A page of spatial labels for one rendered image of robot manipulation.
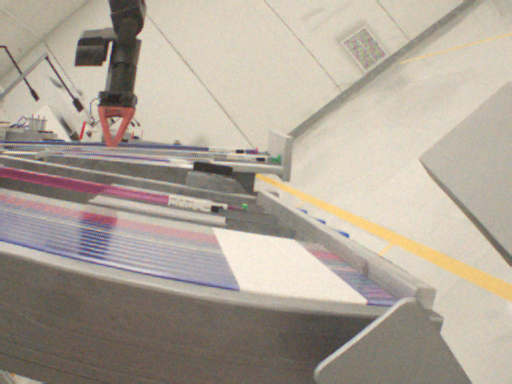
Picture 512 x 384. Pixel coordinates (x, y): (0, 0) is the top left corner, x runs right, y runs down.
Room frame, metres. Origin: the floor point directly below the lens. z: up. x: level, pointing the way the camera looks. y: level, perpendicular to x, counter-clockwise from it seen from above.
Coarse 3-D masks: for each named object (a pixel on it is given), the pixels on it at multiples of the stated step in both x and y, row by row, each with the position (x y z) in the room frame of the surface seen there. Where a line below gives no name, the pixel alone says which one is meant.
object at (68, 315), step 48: (0, 288) 0.29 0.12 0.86; (48, 288) 0.29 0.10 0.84; (96, 288) 0.29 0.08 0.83; (144, 288) 0.29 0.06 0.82; (192, 288) 0.30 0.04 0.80; (0, 336) 0.29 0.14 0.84; (48, 336) 0.29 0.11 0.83; (96, 336) 0.29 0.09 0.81; (144, 336) 0.29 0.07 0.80; (192, 336) 0.29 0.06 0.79; (240, 336) 0.29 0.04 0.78; (288, 336) 0.29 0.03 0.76; (336, 336) 0.29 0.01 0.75
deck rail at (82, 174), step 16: (0, 160) 0.96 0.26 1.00; (16, 160) 0.96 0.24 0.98; (32, 160) 0.98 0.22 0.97; (64, 176) 0.97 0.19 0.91; (80, 176) 0.97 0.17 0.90; (96, 176) 0.97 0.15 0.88; (112, 176) 0.97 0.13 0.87; (128, 176) 0.97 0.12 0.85; (32, 192) 0.96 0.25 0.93; (48, 192) 0.96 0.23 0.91; (64, 192) 0.97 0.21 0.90; (80, 192) 0.97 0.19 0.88; (176, 192) 0.97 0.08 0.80; (192, 192) 0.97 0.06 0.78; (208, 192) 0.97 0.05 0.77
